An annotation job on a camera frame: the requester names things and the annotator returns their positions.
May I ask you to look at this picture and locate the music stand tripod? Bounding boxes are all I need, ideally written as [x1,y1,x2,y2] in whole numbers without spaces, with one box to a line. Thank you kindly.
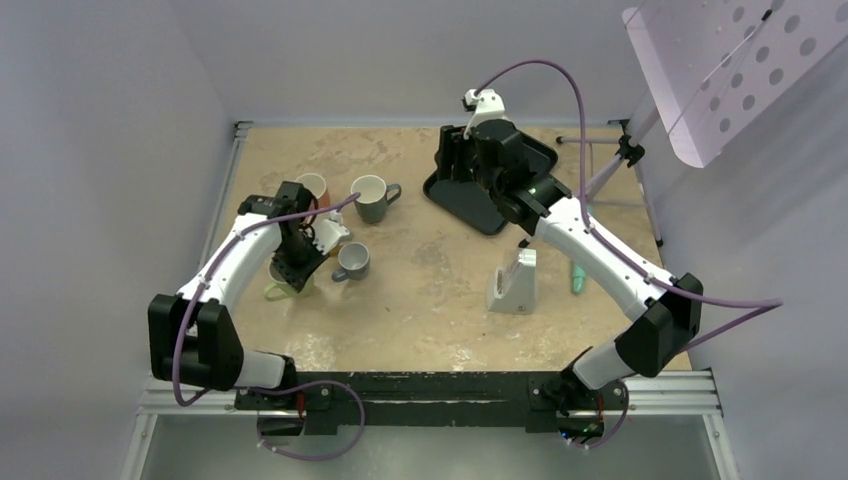
[586,117,661,253]

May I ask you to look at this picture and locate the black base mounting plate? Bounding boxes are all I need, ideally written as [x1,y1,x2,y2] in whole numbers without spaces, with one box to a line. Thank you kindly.
[234,371,626,438]

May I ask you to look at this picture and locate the small blue-grey mug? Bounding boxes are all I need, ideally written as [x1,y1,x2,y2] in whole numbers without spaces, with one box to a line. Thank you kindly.
[331,242,371,283]

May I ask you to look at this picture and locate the perforated music stand desk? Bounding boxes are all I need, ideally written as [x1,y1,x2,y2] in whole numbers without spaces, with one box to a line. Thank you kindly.
[621,0,847,168]

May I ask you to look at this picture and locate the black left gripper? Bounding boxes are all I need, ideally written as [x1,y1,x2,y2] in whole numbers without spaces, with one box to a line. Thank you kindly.
[272,230,330,292]

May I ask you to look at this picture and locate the aluminium frame rail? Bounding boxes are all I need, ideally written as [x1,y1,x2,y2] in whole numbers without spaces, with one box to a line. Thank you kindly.
[121,371,739,479]

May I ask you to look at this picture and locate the teal handled tool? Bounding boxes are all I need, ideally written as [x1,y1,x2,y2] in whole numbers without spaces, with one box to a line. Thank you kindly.
[571,262,588,295]

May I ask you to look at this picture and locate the green mug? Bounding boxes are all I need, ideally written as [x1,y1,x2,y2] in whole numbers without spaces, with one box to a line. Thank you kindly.
[262,264,315,301]

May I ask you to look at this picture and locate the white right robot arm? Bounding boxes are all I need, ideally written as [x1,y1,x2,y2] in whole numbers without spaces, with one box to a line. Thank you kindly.
[434,119,703,407]

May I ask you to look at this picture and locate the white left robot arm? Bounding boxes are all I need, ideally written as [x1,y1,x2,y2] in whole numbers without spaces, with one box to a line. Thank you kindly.
[148,182,350,409]

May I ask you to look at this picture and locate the pink mug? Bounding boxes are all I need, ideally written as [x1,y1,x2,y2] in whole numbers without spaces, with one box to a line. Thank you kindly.
[295,173,331,208]

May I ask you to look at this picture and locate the black plastic tray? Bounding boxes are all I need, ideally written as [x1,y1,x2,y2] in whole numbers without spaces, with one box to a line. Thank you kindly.
[423,120,573,235]

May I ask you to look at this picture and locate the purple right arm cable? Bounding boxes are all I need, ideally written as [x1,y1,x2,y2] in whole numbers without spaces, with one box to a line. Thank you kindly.
[473,59,784,452]

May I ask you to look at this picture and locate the white metronome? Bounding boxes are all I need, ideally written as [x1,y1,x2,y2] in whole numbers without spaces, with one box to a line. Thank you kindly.
[486,248,538,315]

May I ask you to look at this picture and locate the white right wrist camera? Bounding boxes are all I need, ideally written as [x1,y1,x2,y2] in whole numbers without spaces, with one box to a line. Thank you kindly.
[462,88,506,139]

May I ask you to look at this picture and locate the grey-blue ceramic mug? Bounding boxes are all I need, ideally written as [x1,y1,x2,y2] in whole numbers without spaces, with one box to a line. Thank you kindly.
[350,175,402,224]

